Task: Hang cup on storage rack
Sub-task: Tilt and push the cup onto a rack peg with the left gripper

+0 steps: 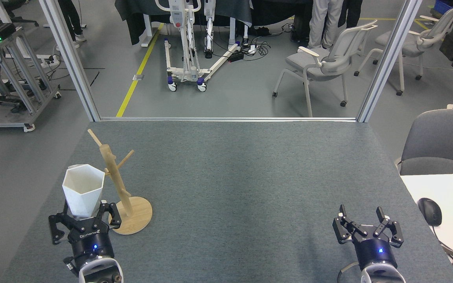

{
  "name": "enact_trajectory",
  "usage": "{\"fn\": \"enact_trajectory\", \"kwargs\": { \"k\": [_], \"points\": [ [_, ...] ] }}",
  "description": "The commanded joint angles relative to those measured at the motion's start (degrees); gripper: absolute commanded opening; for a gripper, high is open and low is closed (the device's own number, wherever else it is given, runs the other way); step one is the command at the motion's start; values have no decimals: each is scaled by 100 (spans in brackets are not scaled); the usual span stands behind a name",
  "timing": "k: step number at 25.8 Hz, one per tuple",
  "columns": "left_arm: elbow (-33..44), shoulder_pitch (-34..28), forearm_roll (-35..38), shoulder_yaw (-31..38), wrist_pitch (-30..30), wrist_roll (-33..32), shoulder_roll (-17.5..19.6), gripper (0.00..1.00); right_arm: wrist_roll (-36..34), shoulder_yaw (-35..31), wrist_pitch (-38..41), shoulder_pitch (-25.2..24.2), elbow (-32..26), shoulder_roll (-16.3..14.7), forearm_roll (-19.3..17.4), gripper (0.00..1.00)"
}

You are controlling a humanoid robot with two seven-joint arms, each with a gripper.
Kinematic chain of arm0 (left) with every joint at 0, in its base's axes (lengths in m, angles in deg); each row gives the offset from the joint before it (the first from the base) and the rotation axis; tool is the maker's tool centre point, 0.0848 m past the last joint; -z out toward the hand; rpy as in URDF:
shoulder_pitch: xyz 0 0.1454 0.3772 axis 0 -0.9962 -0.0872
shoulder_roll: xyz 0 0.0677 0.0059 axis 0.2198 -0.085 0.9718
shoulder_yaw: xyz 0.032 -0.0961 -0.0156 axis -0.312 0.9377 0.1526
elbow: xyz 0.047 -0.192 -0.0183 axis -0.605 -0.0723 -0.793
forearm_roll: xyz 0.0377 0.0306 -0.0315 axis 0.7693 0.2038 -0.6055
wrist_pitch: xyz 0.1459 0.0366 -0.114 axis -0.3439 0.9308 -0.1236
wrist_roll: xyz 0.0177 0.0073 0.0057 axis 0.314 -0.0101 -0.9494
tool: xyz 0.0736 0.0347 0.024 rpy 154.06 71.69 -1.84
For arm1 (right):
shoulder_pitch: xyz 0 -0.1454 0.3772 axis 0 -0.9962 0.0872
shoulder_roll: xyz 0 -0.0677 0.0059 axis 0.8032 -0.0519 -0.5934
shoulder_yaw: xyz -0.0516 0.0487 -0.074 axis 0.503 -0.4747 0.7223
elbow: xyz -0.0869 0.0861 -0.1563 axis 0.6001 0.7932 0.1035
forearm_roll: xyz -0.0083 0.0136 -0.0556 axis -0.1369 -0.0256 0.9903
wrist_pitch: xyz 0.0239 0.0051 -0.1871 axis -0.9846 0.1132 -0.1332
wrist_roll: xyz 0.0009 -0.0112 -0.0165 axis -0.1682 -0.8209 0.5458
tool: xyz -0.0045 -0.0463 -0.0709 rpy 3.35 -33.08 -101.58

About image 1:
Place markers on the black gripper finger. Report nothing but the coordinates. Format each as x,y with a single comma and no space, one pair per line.
53,222
393,232
342,232
108,218

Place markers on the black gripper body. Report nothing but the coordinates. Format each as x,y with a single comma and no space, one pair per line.
376,251
91,243

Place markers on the white faceted cup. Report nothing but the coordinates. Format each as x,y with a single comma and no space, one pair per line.
81,196

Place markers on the wooden cup rack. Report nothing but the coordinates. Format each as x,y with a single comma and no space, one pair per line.
110,169

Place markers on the black computer mouse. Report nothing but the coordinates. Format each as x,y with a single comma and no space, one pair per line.
430,212

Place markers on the white desk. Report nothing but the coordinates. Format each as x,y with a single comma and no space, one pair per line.
452,192

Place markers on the dark grey office chair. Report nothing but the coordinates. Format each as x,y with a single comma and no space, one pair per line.
441,137

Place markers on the metal floor socket plate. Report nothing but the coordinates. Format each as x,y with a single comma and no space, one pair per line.
138,77

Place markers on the light grey armchair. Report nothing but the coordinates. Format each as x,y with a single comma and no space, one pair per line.
317,65
415,45

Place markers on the white stand on wheels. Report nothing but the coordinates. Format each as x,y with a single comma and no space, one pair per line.
181,39

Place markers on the white power strip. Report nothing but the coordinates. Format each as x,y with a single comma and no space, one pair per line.
252,49

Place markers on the black cloth covered table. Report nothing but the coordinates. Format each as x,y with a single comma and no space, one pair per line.
136,15

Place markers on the black power strip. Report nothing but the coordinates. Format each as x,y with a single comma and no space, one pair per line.
235,57

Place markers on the person in dark trousers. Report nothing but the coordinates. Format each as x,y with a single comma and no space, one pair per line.
71,15
352,11

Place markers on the person in pale trousers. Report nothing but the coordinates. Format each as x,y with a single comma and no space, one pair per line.
323,19

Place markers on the blue plastic bin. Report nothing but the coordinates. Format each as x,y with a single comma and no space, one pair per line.
444,6

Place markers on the silver aluminium cross rail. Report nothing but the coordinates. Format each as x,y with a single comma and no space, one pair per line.
226,119

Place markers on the aluminium frame cart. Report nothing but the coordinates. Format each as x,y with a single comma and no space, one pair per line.
18,67

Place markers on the silver aluminium post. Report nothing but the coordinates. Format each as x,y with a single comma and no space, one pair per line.
71,63
387,63

